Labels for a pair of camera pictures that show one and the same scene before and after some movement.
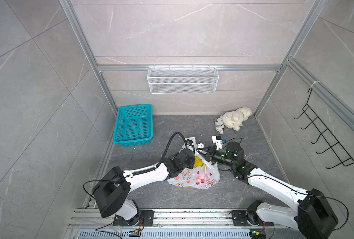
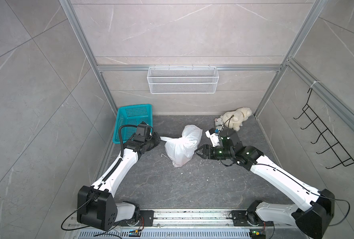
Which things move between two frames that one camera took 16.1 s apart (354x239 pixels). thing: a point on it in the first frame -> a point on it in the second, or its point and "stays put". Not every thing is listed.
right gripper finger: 202,155 stays put
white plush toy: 233,119 stays put
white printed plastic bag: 204,175 -> 181,150
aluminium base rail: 88,224 stays put
